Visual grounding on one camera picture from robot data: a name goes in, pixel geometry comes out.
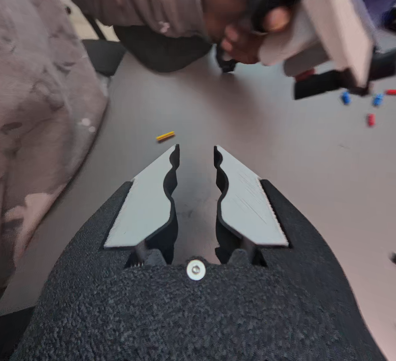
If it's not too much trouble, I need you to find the grey desk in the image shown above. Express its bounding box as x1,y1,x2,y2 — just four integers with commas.
0,0,396,361

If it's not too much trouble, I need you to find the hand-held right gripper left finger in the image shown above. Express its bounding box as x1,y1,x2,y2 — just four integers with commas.
104,144,180,264

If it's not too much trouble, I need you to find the person's grey sweatshirt torso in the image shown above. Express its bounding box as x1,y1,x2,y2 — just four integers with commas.
0,0,109,290

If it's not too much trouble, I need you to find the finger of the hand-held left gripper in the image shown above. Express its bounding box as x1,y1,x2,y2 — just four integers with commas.
368,47,396,82
302,0,377,89

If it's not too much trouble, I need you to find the person's left hand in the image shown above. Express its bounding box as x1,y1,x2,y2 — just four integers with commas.
203,0,293,65

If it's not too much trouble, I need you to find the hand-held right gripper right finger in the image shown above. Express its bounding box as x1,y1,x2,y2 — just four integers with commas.
213,145,290,264

